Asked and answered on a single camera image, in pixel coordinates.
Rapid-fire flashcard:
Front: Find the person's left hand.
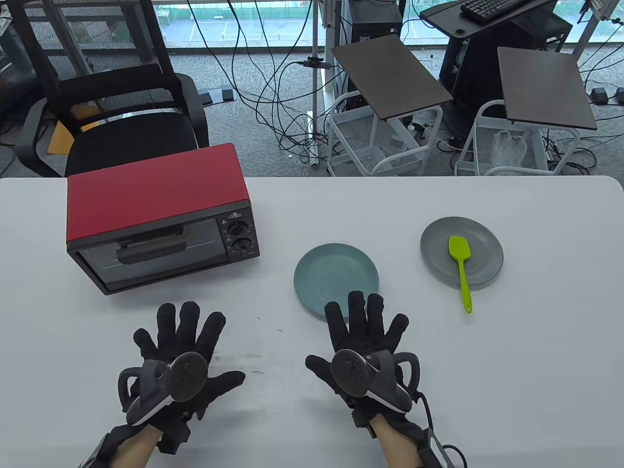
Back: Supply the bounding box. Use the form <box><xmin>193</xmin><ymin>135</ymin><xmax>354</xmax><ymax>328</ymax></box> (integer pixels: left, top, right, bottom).
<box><xmin>118</xmin><ymin>301</ymin><xmax>246</xmax><ymax>429</ymax></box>

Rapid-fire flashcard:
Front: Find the person's right hand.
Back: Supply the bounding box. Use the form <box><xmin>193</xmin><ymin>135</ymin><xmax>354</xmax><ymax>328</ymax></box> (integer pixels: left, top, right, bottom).
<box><xmin>305</xmin><ymin>291</ymin><xmax>425</xmax><ymax>430</ymax></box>

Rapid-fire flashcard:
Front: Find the green dessert spatula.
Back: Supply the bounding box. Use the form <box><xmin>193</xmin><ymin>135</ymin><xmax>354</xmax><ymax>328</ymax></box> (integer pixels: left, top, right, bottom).
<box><xmin>448</xmin><ymin>236</ymin><xmax>473</xmax><ymax>314</ymax></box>

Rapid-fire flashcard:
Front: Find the red oven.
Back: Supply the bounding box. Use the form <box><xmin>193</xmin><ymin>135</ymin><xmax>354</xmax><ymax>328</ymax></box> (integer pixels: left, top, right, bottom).
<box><xmin>66</xmin><ymin>143</ymin><xmax>260</xmax><ymax>296</ymax></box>

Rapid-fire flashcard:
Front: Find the person's right forearm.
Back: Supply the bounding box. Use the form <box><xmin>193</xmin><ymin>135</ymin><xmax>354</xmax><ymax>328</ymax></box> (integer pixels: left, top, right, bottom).
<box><xmin>375</xmin><ymin>417</ymin><xmax>426</xmax><ymax>468</ymax></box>

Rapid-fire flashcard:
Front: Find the grey left hand controller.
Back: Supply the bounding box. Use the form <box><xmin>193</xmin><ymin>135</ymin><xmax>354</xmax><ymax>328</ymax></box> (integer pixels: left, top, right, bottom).
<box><xmin>118</xmin><ymin>352</ymin><xmax>209</xmax><ymax>426</ymax></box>

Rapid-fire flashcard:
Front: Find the grey hand controller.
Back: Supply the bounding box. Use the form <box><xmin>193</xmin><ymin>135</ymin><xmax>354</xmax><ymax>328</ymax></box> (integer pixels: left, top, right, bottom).
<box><xmin>118</xmin><ymin>352</ymin><xmax>209</xmax><ymax>426</ymax></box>
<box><xmin>331</xmin><ymin>349</ymin><xmax>421</xmax><ymax>414</ymax></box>

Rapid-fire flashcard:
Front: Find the grey right hand controller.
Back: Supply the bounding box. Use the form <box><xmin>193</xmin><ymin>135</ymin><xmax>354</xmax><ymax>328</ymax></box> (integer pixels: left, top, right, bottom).
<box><xmin>331</xmin><ymin>349</ymin><xmax>421</xmax><ymax>414</ymax></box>

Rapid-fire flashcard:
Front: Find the teal round plate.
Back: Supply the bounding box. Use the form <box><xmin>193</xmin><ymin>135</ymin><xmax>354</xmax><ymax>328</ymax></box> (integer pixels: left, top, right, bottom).
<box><xmin>293</xmin><ymin>243</ymin><xmax>380</xmax><ymax>322</ymax></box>

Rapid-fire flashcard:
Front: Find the grey round plate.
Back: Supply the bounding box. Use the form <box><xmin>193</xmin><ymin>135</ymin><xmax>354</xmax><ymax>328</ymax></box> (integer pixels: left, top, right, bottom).
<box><xmin>420</xmin><ymin>216</ymin><xmax>504</xmax><ymax>286</ymax></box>

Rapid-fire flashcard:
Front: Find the black office chair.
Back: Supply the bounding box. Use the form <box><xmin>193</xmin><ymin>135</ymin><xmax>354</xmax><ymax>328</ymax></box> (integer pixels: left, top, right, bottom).
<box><xmin>10</xmin><ymin>0</ymin><xmax>210</xmax><ymax>178</ymax></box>

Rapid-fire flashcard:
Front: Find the brown paper envelope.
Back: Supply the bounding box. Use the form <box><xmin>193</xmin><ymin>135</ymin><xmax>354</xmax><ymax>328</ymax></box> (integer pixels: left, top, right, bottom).
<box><xmin>48</xmin><ymin>100</ymin><xmax>105</xmax><ymax>156</ymax></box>

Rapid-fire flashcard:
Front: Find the clear plastic bag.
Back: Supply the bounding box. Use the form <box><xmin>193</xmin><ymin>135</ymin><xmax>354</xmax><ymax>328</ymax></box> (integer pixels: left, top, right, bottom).
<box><xmin>490</xmin><ymin>130</ymin><xmax>530</xmax><ymax>169</ymax></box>

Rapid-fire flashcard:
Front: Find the brown top white side table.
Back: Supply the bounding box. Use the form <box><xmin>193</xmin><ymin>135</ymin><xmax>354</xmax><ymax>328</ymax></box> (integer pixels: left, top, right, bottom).
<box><xmin>326</xmin><ymin>34</ymin><xmax>455</xmax><ymax>177</ymax></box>
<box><xmin>454</xmin><ymin>46</ymin><xmax>598</xmax><ymax>177</ymax></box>

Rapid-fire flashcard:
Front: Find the black computer desk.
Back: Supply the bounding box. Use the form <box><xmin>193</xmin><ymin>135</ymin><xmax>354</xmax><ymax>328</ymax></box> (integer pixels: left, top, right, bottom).
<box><xmin>419</xmin><ymin>0</ymin><xmax>574</xmax><ymax>122</ymax></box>

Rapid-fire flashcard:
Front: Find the black computer tower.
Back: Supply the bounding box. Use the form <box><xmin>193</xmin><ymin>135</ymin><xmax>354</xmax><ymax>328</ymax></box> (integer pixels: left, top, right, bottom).
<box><xmin>341</xmin><ymin>0</ymin><xmax>406</xmax><ymax>54</ymax></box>

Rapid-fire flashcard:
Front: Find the black keyboard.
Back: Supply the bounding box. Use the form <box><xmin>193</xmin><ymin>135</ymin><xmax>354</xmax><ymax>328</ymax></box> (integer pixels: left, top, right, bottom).
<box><xmin>460</xmin><ymin>0</ymin><xmax>528</xmax><ymax>26</ymax></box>

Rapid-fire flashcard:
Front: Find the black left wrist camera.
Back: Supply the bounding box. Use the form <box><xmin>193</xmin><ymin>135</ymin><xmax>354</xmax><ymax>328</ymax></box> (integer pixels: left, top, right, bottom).
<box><xmin>157</xmin><ymin>422</ymin><xmax>192</xmax><ymax>455</ymax></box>

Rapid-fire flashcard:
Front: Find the black right arm strap box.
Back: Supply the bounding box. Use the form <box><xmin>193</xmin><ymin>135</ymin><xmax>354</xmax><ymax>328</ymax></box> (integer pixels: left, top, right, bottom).
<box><xmin>419</xmin><ymin>427</ymin><xmax>468</xmax><ymax>468</ymax></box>

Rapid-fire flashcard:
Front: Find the black left arm strap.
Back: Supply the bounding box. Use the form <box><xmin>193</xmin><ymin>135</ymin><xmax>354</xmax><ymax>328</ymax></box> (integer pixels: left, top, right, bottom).
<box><xmin>78</xmin><ymin>430</ymin><xmax>120</xmax><ymax>468</ymax></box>

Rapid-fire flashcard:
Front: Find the white metal post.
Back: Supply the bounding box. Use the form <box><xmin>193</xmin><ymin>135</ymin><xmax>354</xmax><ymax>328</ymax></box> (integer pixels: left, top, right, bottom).
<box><xmin>310</xmin><ymin>0</ymin><xmax>342</xmax><ymax>166</ymax></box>

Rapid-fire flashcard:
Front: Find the tangle of black cables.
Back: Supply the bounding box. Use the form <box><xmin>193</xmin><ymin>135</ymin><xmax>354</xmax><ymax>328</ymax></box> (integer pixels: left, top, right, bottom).
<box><xmin>188</xmin><ymin>0</ymin><xmax>342</xmax><ymax>164</ymax></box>

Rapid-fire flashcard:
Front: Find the white metal frame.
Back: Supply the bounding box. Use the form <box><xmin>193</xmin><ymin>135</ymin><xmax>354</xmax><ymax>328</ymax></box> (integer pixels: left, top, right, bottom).
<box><xmin>574</xmin><ymin>0</ymin><xmax>624</xmax><ymax>55</ymax></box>

